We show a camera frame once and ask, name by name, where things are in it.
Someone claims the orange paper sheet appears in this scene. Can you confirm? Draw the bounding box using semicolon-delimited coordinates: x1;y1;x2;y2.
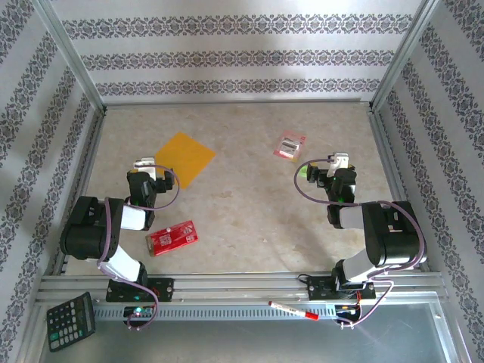
154;131;217;190

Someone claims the red battery blister pack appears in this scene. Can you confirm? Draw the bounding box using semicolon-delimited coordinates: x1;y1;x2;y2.
272;129;308;163

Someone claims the red cardboard box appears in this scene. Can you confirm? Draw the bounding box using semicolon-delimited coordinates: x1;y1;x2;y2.
145;220;200;258

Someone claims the small circuit board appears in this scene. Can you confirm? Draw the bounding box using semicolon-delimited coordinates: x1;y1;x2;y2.
334;304;362;322
123;305;156;322

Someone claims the red capped marker pen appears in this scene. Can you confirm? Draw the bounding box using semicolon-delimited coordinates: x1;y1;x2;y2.
268;300;320;321

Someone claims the black calculator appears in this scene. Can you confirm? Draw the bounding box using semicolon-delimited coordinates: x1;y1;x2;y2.
45;291;97;352

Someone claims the grey metal tray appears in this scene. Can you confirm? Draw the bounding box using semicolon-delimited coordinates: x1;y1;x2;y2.
37;302;464;363

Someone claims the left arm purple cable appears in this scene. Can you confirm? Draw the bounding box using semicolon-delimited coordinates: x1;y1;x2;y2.
97;164;181;332

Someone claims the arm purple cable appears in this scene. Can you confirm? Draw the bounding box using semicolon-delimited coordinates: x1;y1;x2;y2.
295;160;427;329
97;164;181;332

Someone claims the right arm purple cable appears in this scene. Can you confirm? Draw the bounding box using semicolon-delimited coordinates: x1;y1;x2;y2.
295;160;427;329

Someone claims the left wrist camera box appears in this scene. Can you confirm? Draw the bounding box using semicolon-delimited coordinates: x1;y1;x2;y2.
132;157;158;178

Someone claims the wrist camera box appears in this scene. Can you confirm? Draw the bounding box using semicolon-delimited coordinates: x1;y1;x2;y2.
132;157;158;178
327;152;349;170

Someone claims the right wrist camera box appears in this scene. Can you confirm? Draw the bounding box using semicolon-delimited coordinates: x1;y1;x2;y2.
327;152;349;170

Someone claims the aluminium side frame rail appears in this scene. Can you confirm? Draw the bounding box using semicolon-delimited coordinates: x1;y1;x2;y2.
367;107;431;273
51;107;109;276

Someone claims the thin aluminium frame rail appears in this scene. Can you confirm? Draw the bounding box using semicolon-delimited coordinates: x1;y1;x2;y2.
102;97;374;110

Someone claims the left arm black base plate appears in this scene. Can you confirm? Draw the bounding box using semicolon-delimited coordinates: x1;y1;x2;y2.
105;278;175;303

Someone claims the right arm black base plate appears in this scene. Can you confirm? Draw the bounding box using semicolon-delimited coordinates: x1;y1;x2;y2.
306;275;376;302

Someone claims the wide aluminium mounting rail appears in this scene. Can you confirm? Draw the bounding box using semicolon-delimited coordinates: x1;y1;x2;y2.
36;271;450;304

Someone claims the grey slotted cable duct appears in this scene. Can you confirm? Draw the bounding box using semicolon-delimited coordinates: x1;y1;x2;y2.
92;304;337;322

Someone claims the aluminium frame post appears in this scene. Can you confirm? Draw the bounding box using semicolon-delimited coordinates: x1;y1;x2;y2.
32;0;107;114
369;0;442;113

